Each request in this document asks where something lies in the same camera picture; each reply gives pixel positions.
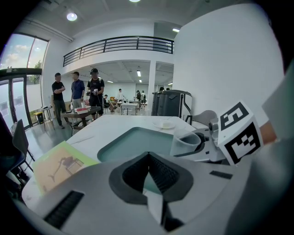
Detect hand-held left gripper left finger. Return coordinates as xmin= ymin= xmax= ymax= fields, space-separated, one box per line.
xmin=25 ymin=151 xmax=166 ymax=235

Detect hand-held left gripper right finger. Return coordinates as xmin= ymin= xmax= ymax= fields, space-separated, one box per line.
xmin=149 ymin=151 xmax=239 ymax=235

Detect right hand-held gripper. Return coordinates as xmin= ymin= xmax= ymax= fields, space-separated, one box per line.
xmin=174 ymin=101 xmax=264 ymax=166

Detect clear plastic cup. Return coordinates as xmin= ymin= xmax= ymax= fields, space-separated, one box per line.
xmin=170 ymin=129 xmax=202 ymax=158

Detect grey-green tray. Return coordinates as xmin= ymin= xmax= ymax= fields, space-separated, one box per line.
xmin=96 ymin=127 xmax=174 ymax=162

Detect person's right forearm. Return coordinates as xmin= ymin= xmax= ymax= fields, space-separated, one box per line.
xmin=259 ymin=121 xmax=277 ymax=145

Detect grey padded chair black legs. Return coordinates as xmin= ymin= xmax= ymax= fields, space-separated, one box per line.
xmin=192 ymin=110 xmax=219 ymax=129

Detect white round saucer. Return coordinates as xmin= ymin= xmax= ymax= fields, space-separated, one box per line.
xmin=152 ymin=119 xmax=175 ymax=129

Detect yellow-green book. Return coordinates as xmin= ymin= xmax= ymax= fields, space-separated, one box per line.
xmin=32 ymin=141 xmax=101 ymax=196

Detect black robot with white panel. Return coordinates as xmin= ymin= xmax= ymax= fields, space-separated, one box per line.
xmin=157 ymin=90 xmax=192 ymax=120

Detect black service robot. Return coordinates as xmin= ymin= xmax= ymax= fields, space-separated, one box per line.
xmin=151 ymin=91 xmax=166 ymax=117

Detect white marble table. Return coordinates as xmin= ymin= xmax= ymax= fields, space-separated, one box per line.
xmin=22 ymin=114 xmax=196 ymax=207

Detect white metal-legged table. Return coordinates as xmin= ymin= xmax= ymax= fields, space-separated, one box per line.
xmin=120 ymin=103 xmax=140 ymax=115

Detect dark wooden coffee table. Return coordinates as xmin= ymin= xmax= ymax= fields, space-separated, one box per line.
xmin=61 ymin=106 xmax=102 ymax=136

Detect dark grey chair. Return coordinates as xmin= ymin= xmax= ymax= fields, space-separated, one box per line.
xmin=12 ymin=119 xmax=35 ymax=172

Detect yellow black storage box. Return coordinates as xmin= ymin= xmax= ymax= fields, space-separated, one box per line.
xmin=29 ymin=110 xmax=44 ymax=124

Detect small thin-legged side table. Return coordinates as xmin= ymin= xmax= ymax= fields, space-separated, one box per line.
xmin=40 ymin=106 xmax=56 ymax=130

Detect black framed glass doors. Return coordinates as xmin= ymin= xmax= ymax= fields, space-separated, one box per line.
xmin=0 ymin=33 xmax=49 ymax=129

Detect black balcony railing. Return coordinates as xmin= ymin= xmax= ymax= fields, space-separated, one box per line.
xmin=63 ymin=36 xmax=174 ymax=67

